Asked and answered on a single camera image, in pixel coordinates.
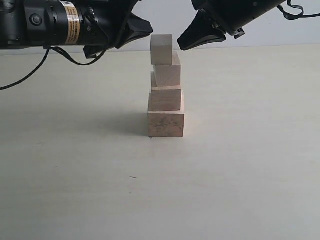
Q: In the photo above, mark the smallest wooden cube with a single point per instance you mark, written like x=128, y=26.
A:
x=161, y=49

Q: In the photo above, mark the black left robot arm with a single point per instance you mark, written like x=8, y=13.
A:
x=13, y=29

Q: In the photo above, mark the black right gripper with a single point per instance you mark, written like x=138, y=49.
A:
x=217, y=18

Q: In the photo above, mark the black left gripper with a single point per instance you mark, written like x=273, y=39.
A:
x=107, y=24

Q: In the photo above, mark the second largest wooden cube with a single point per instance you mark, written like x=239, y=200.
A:
x=164, y=99

